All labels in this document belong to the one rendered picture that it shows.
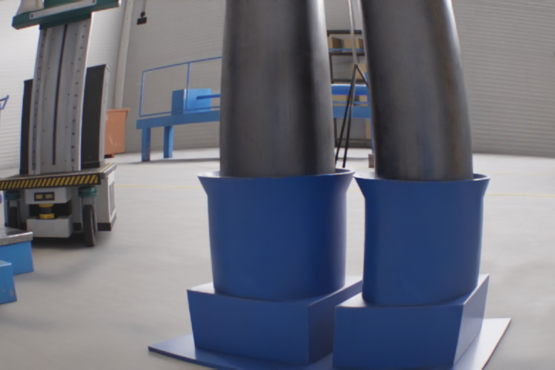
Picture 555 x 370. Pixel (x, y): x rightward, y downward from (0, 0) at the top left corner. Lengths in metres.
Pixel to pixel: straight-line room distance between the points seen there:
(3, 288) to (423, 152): 1.22
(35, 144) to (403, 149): 2.25
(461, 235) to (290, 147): 0.38
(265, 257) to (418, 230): 0.30
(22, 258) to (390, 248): 1.44
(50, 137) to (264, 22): 2.01
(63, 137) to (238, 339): 1.98
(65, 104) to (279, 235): 2.03
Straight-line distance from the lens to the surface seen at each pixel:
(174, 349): 1.48
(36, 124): 3.22
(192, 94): 11.55
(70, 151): 3.18
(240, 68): 1.40
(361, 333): 1.31
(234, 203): 1.38
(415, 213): 1.24
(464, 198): 1.25
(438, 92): 1.26
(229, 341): 1.45
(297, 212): 1.37
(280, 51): 1.38
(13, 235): 2.29
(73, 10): 3.06
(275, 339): 1.39
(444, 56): 1.28
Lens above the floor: 0.46
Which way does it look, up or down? 5 degrees down
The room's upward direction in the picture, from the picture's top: 1 degrees counter-clockwise
